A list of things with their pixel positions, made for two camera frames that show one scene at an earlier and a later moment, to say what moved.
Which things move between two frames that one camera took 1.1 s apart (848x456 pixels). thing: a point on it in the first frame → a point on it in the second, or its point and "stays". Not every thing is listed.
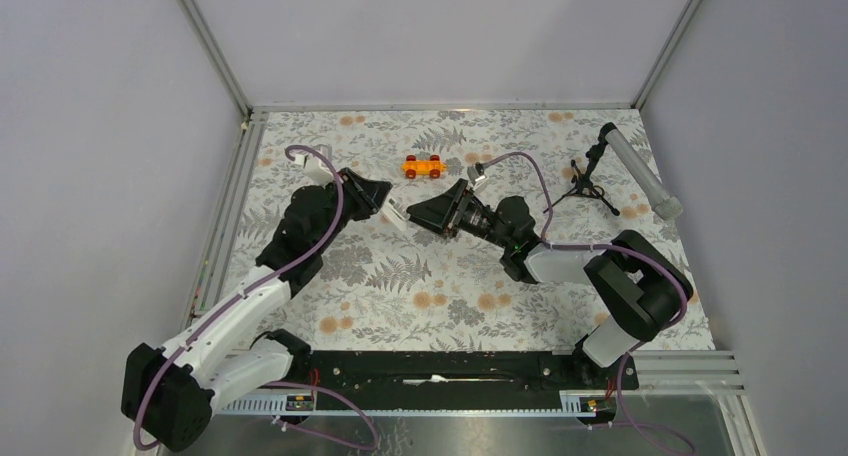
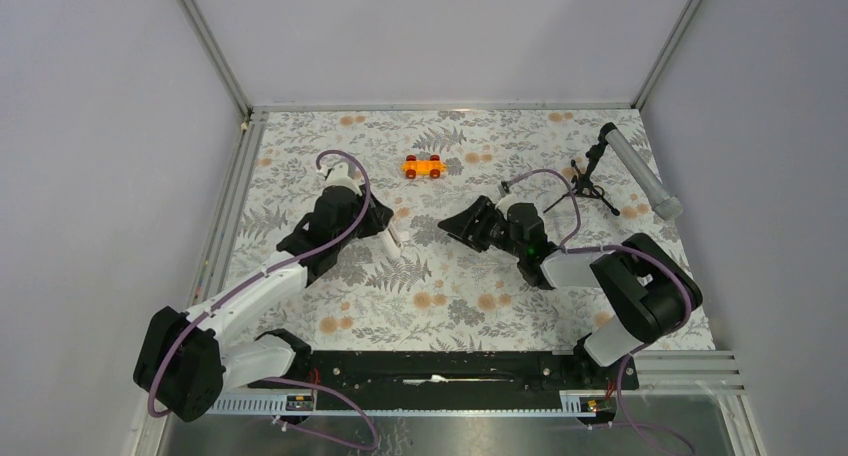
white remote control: (396, 213) → (392, 241)
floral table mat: (390, 283) stays
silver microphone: (667, 207) stays
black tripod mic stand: (583, 182) stays
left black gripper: (367, 195) → (378, 217)
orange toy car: (434, 166) stays
